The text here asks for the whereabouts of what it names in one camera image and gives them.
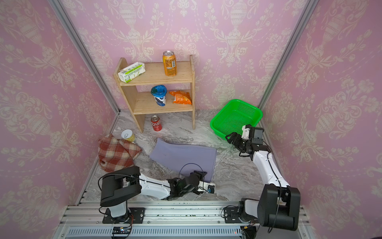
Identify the lavender skirt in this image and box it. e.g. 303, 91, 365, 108
150, 138, 217, 183

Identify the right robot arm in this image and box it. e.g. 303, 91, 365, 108
225, 125, 301, 232

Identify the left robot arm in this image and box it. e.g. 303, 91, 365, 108
98, 166, 215, 220

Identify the green plastic perforated basket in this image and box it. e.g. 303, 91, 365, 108
210, 99, 263, 139

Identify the orange snack bag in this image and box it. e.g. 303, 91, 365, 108
169, 90, 192, 105

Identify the red cola can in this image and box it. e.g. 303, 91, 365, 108
151, 115, 162, 131

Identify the red plaid skirt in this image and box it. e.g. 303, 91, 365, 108
98, 134, 142, 173

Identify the yellow white can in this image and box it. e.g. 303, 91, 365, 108
121, 129, 135, 142

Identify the small black circuit board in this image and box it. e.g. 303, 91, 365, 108
111, 227, 131, 237

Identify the wooden two-tier shelf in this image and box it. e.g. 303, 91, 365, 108
113, 55, 196, 133

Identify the orange drink can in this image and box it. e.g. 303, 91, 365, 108
163, 51, 177, 77

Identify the white green tissue box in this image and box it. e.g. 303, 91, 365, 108
118, 62, 146, 83

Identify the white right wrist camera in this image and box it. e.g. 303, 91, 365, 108
241, 124, 254, 140

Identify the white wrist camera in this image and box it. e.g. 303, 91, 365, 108
198, 181, 215, 194
241, 124, 254, 140

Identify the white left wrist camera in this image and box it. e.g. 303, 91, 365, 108
198, 181, 215, 194

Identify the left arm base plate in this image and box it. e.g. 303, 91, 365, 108
102, 208, 145, 224

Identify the aluminium mounting rail frame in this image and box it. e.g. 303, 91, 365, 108
54, 201, 314, 239

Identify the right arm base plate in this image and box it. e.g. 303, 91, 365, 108
220, 205, 259, 225

